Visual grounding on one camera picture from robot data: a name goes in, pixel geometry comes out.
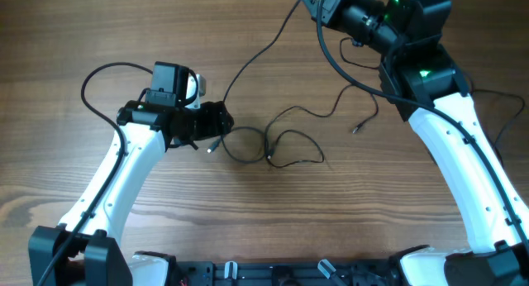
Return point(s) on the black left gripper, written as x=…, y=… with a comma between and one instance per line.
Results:
x=215, y=116

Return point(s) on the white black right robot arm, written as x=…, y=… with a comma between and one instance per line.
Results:
x=432, y=95

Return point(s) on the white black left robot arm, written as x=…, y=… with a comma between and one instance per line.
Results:
x=85, y=247

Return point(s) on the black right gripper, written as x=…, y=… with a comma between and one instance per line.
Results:
x=331, y=0

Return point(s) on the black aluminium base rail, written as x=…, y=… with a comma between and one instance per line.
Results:
x=368, y=272

